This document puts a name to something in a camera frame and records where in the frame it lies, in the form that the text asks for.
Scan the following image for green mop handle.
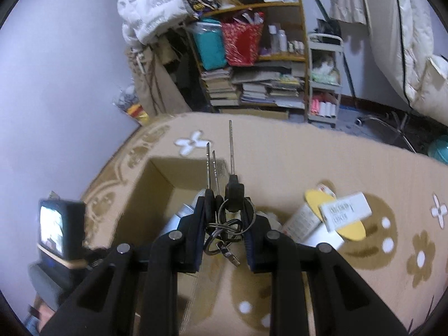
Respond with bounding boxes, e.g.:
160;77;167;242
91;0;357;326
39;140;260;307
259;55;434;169
304;0;356;99

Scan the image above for bag of plush toys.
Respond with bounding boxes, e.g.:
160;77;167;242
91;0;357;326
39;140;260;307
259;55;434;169
112;86;151;127

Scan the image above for yellow oval mirror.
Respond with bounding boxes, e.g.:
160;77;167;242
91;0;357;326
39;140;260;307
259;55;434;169
304;189;366;241

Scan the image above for red gift bag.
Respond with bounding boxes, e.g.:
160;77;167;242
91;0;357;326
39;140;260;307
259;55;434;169
220;12;265;67

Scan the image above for white keypad remote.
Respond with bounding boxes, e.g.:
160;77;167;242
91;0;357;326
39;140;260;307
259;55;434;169
282;203;323;242

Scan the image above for beige pants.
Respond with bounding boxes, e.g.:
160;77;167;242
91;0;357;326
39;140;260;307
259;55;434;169
127;30;191;116

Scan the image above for light blue power bank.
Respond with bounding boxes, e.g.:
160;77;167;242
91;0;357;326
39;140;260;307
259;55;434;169
157;189;207;244

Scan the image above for person's left forearm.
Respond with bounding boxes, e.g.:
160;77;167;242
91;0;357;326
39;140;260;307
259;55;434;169
24;296;58;336

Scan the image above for stack of old books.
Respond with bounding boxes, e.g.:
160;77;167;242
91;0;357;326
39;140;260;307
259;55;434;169
200;68;240;107

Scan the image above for pile of notebooks and magazines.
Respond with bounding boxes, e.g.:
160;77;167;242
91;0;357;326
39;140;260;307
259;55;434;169
231;61;307;109

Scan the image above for white power bank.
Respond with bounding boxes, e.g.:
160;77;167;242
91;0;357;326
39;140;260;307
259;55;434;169
301;222;345;253

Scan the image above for beige flower printed blanket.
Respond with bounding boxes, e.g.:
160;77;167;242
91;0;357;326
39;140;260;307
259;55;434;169
21;112;448;336

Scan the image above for white puffer jacket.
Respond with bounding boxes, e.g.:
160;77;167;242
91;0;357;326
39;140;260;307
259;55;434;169
117;0;191;48

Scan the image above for wooden bookshelf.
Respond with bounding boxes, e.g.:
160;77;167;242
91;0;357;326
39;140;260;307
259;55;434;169
185;0;310;113

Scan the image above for row of cosmetic bottles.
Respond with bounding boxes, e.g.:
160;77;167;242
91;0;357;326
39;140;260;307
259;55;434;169
268;24;305;55

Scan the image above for white trolley cart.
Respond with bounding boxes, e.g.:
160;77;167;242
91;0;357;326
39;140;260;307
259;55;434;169
307;32;345;128

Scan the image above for teal storage box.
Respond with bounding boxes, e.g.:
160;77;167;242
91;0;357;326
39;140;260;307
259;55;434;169
191;21;228;71

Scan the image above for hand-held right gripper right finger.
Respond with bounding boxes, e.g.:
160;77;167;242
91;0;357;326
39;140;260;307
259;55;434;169
241;198;410;336

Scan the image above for white air conditioner remote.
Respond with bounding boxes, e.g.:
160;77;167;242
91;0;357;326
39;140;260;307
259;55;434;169
320;192;372;232

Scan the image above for cream hanging coat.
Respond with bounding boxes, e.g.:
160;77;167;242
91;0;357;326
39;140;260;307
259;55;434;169
360;0;442;106

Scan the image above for cardboard box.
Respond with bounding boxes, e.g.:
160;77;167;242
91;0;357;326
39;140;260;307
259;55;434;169
114;157;281;336

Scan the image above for teal fan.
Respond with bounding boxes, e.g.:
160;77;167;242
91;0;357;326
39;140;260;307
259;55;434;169
428;138;448;165

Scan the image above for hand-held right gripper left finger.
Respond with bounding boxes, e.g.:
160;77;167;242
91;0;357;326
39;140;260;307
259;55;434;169
38;196;211;336

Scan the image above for cream office chair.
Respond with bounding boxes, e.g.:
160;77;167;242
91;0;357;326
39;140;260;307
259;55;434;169
357;54;448;155

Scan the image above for bunch of keys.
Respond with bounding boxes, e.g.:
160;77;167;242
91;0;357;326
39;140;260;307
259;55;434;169
203;120;254;267

